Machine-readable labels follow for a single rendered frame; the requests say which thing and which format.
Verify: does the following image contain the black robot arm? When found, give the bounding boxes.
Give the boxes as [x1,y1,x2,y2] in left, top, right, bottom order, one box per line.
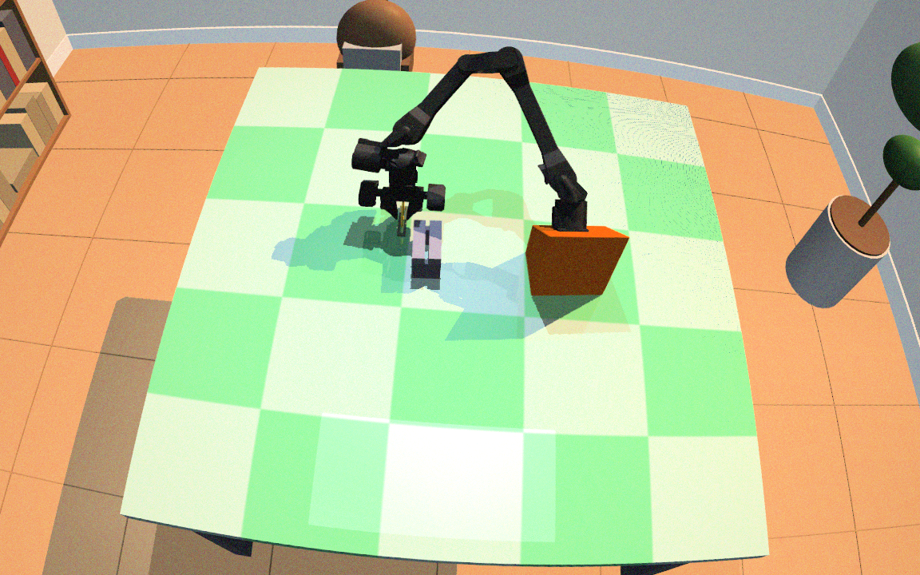
[351,46,589,232]

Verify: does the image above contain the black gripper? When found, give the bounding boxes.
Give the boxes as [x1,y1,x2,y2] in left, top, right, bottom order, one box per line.
[359,175,446,220]

